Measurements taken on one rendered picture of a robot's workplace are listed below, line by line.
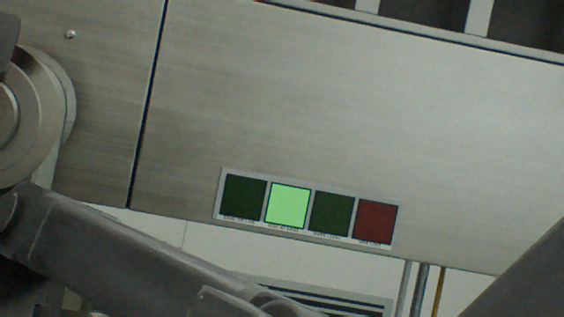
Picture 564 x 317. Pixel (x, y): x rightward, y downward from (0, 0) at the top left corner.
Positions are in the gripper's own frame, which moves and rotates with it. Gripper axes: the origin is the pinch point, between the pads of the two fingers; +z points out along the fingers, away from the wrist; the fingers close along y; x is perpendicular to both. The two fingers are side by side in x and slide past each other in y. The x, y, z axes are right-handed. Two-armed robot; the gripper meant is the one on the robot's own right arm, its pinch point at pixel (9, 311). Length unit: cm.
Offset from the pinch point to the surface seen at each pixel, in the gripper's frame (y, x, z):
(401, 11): 42, 55, 13
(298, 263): 77, 105, 244
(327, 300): 90, 95, 248
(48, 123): 0.4, 15.1, -11.4
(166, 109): 12.1, 34.0, 15.8
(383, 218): 43, 26, 20
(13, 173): -1.8, 10.6, -8.8
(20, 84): -2.6, 17.7, -13.5
